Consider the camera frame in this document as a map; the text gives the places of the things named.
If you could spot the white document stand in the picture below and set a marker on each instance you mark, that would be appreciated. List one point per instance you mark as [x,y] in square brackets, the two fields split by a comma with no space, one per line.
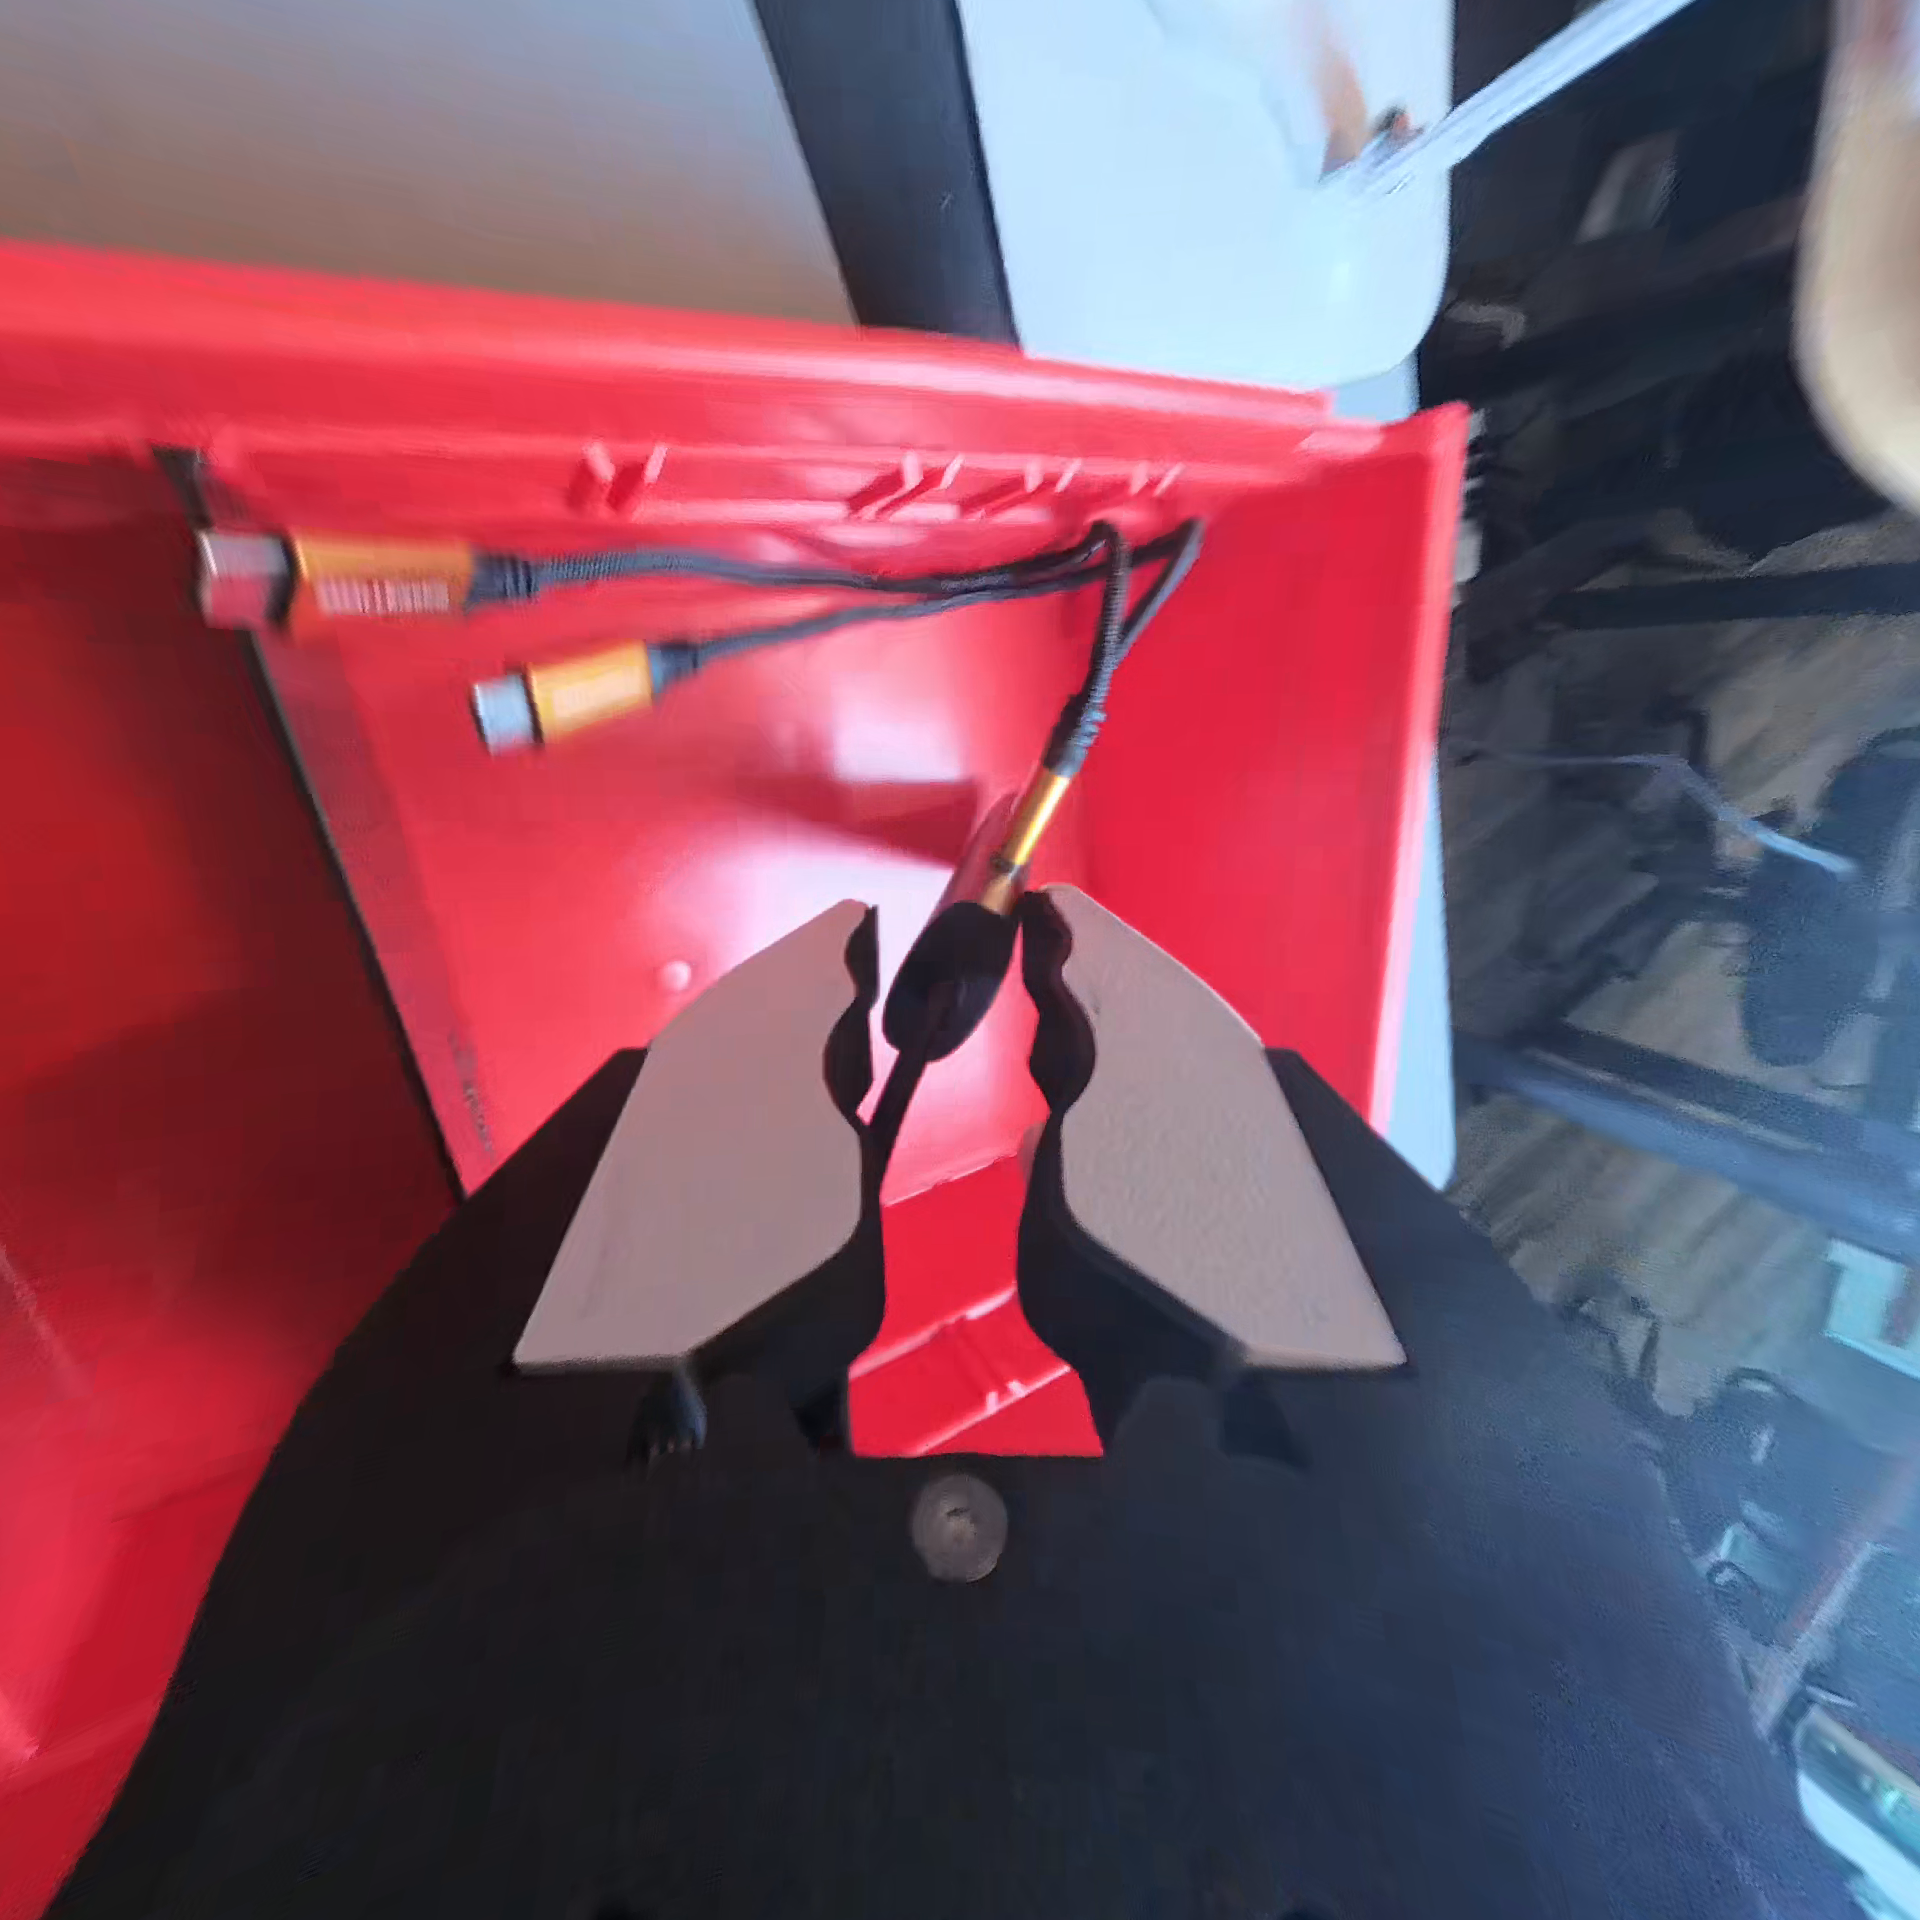
[1171,196]

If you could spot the black rounded usb hub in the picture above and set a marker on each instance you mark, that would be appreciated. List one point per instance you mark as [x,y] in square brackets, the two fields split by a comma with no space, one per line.
[944,984]

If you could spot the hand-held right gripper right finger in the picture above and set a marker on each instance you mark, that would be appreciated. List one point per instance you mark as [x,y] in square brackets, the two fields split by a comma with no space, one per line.
[1201,1171]

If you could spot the red plastic bin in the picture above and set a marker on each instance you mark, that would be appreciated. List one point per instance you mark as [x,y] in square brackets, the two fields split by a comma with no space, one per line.
[675,839]

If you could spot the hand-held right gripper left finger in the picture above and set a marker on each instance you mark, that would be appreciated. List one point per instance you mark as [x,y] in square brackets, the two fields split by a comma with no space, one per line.
[705,1184]

